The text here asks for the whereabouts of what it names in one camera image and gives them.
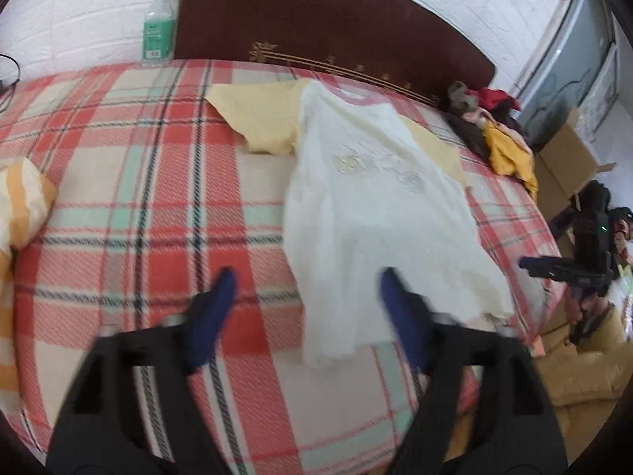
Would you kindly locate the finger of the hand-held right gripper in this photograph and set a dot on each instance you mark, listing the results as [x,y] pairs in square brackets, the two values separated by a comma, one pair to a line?
[546,266]

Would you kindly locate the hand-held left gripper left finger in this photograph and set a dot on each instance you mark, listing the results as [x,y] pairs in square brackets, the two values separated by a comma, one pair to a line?
[211,314]

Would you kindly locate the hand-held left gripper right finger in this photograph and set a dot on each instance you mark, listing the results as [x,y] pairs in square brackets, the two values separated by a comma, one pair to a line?
[403,314]

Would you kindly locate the white and yellow t-shirt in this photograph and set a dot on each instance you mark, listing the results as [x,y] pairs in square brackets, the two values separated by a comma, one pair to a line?
[376,208]

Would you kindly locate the pile of mixed clothes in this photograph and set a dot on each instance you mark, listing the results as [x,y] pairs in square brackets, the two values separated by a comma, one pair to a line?
[474,109]

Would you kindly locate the cardboard box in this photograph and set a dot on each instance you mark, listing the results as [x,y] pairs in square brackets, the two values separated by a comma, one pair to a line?
[568,168]

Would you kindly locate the yellow garment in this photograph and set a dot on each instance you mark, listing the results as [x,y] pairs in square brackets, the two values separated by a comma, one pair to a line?
[509,156]

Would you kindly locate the red plaid bed blanket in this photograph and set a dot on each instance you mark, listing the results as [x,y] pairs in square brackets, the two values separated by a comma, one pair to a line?
[148,198]

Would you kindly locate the orange striped white cloth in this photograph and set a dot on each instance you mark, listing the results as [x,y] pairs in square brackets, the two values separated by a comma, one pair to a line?
[20,208]

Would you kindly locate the plastic water bottle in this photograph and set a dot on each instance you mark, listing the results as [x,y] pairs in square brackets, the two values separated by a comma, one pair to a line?
[158,27]

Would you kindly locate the dark wooden headboard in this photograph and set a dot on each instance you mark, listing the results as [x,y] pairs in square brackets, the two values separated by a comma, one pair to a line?
[316,24]

